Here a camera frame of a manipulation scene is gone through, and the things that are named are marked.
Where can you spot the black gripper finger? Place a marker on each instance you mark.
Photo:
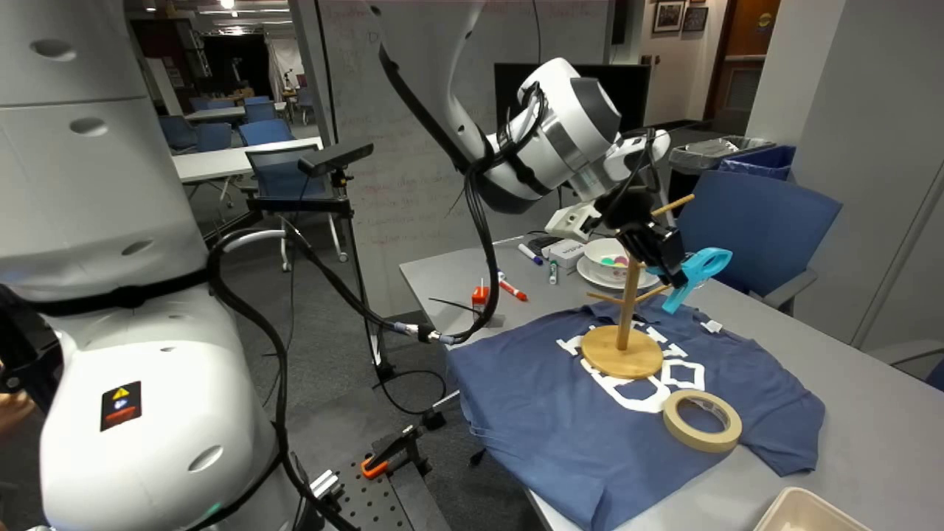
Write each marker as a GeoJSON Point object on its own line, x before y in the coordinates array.
{"type": "Point", "coordinates": [673, 265]}

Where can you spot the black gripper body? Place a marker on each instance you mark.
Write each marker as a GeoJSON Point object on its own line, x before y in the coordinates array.
{"type": "Point", "coordinates": [631, 209]}

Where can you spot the blue plastic clip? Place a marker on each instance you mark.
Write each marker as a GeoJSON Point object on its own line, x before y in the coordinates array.
{"type": "Point", "coordinates": [694, 273]}

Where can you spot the wooden peg stand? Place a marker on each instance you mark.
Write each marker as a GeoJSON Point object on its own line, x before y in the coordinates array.
{"type": "Point", "coordinates": [620, 348]}

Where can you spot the white bowl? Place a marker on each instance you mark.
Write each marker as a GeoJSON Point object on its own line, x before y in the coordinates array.
{"type": "Point", "coordinates": [608, 250]}

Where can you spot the white plate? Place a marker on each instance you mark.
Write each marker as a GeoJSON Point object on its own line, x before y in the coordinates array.
{"type": "Point", "coordinates": [611, 278]}

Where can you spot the blue office chair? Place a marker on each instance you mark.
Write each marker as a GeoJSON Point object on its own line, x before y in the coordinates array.
{"type": "Point", "coordinates": [772, 227]}

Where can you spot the red marker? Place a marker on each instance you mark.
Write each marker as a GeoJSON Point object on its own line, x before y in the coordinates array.
{"type": "Point", "coordinates": [514, 289]}

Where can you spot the masking tape roll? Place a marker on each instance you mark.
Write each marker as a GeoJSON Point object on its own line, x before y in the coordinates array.
{"type": "Point", "coordinates": [703, 419]}

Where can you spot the blue printed t-shirt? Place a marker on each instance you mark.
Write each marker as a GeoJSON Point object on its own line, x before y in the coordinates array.
{"type": "Point", "coordinates": [597, 447]}

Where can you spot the beige food tray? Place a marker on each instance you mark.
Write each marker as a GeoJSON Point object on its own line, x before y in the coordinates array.
{"type": "Point", "coordinates": [797, 509]}

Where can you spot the orange black clamp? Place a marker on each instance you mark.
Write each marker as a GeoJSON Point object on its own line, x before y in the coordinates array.
{"type": "Point", "coordinates": [393, 451]}

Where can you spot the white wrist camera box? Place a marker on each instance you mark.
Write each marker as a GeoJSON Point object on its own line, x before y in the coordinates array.
{"type": "Point", "coordinates": [573, 222]}

